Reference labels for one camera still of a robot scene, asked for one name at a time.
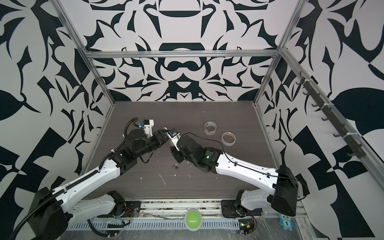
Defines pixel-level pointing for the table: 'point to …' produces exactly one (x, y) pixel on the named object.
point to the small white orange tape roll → (228, 138)
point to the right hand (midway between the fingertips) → (174, 144)
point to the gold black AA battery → (175, 167)
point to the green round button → (193, 219)
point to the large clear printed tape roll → (210, 128)
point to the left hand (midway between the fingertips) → (172, 130)
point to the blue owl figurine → (286, 222)
